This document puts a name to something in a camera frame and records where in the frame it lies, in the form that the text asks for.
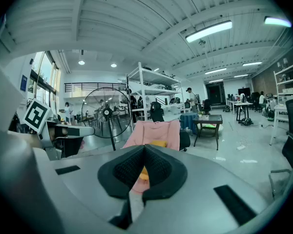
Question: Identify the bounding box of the orange rectangular pillow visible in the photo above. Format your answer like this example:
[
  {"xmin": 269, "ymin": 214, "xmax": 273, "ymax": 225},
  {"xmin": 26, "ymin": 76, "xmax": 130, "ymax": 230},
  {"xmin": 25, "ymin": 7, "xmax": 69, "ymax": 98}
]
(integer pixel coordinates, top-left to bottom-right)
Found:
[{"xmin": 150, "ymin": 140, "xmax": 168, "ymax": 148}]

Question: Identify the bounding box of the black balcony railing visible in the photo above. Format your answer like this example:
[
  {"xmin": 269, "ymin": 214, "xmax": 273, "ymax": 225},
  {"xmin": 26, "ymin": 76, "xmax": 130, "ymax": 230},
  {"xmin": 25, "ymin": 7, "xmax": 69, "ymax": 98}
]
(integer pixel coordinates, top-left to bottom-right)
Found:
[{"xmin": 64, "ymin": 82, "xmax": 126, "ymax": 92}]

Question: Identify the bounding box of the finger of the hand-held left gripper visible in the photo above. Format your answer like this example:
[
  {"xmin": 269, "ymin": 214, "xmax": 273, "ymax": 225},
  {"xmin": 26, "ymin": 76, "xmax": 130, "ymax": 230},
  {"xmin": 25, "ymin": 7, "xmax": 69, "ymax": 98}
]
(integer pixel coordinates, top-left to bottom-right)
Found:
[
  {"xmin": 55, "ymin": 124, "xmax": 96, "ymax": 138},
  {"xmin": 63, "ymin": 136, "xmax": 85, "ymax": 158}
]

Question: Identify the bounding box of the long ceiling lamp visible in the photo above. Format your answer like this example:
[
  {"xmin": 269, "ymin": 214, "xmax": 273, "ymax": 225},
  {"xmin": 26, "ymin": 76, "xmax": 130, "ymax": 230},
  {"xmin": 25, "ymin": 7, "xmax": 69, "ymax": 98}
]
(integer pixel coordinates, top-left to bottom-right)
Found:
[
  {"xmin": 185, "ymin": 20, "xmax": 233, "ymax": 43},
  {"xmin": 263, "ymin": 16, "xmax": 293, "ymax": 28}
]

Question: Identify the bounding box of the black office chair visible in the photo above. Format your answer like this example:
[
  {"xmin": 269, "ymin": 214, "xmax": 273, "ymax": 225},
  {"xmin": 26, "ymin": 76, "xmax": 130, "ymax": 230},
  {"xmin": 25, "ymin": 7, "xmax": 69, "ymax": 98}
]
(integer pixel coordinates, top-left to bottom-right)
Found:
[{"xmin": 150, "ymin": 101, "xmax": 191, "ymax": 152}]

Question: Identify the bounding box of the black double door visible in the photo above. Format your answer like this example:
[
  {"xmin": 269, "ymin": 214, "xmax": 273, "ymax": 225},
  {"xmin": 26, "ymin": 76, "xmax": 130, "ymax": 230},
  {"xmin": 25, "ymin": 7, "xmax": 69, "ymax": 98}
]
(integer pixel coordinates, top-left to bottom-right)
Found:
[{"xmin": 206, "ymin": 81, "xmax": 224, "ymax": 104}]

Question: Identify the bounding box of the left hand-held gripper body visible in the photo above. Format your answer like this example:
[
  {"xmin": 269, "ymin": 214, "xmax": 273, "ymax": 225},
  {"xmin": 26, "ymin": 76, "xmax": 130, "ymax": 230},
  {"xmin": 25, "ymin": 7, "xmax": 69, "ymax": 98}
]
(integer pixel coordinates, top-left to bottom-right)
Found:
[{"xmin": 21, "ymin": 97, "xmax": 64, "ymax": 161}]

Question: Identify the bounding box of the blue-draped round table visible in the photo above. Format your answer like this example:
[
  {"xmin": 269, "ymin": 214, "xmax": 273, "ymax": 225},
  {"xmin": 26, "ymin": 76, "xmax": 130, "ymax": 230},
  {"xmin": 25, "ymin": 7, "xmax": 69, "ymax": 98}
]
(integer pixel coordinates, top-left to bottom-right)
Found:
[{"xmin": 180, "ymin": 113, "xmax": 199, "ymax": 135}]

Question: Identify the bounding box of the pink padded lounge chair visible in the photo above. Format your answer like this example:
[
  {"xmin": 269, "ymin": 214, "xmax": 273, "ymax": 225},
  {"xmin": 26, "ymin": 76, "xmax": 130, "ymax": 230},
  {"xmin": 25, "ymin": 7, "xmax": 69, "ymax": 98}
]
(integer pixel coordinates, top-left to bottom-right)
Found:
[{"xmin": 122, "ymin": 120, "xmax": 181, "ymax": 195}]

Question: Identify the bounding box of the orange flower-shaped cushion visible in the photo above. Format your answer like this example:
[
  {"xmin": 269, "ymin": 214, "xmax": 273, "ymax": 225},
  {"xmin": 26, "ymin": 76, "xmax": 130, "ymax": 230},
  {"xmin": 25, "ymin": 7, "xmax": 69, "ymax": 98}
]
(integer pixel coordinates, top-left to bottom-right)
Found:
[{"xmin": 138, "ymin": 166, "xmax": 149, "ymax": 180}]

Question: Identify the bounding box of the white shelf unit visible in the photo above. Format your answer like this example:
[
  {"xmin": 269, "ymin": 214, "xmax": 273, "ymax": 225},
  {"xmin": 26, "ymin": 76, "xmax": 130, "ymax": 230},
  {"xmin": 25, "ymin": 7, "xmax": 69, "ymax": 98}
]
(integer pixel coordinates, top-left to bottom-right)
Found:
[{"xmin": 270, "ymin": 55, "xmax": 293, "ymax": 146}]

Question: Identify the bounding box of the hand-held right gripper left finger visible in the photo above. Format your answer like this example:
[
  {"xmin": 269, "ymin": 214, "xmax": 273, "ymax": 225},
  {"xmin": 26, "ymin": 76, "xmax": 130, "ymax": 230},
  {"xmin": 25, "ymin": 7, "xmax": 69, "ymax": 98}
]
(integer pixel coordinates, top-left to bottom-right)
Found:
[{"xmin": 50, "ymin": 144, "xmax": 146, "ymax": 234}]

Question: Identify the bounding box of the white shelving rack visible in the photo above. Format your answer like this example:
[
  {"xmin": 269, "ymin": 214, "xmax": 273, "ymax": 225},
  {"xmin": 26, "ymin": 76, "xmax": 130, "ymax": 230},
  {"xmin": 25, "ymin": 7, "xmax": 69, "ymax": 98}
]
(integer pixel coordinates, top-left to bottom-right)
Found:
[{"xmin": 126, "ymin": 61, "xmax": 185, "ymax": 131}]

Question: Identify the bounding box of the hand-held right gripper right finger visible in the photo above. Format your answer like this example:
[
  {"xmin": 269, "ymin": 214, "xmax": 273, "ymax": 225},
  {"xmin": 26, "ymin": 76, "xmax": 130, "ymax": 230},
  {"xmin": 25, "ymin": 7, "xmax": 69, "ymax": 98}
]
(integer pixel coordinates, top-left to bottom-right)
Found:
[{"xmin": 130, "ymin": 144, "xmax": 269, "ymax": 234}]

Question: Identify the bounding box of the black standing fan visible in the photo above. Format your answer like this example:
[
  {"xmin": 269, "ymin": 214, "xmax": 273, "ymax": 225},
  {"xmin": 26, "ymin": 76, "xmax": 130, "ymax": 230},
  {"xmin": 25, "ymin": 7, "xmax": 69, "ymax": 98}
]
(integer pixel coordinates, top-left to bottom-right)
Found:
[{"xmin": 81, "ymin": 86, "xmax": 133, "ymax": 152}]

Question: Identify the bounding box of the dark wooden table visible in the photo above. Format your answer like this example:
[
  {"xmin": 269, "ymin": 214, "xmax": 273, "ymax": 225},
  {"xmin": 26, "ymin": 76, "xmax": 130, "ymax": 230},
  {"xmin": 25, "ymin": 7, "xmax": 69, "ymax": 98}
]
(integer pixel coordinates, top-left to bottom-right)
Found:
[{"xmin": 192, "ymin": 114, "xmax": 223, "ymax": 151}]

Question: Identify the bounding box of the white desk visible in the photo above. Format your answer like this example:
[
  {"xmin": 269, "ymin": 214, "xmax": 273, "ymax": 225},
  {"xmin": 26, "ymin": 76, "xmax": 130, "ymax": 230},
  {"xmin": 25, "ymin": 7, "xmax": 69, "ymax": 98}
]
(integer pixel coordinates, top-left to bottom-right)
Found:
[{"xmin": 228, "ymin": 100, "xmax": 253, "ymax": 124}]

